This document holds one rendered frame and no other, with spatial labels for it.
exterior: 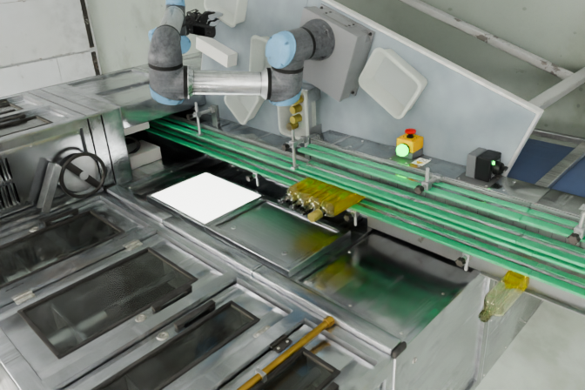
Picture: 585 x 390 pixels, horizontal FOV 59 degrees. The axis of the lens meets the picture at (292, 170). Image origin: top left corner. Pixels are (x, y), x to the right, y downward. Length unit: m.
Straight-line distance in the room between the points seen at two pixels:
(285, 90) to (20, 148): 1.16
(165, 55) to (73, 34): 3.66
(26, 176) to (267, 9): 1.24
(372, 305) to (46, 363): 0.97
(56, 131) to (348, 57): 1.29
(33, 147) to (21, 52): 2.89
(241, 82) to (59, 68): 3.69
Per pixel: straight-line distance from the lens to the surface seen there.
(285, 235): 1.98
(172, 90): 1.84
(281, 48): 1.80
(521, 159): 2.02
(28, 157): 2.44
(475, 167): 1.77
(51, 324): 1.87
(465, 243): 1.79
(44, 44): 5.34
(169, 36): 1.84
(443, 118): 1.87
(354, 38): 1.88
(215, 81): 1.85
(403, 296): 1.74
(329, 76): 1.98
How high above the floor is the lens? 2.31
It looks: 40 degrees down
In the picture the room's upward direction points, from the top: 116 degrees counter-clockwise
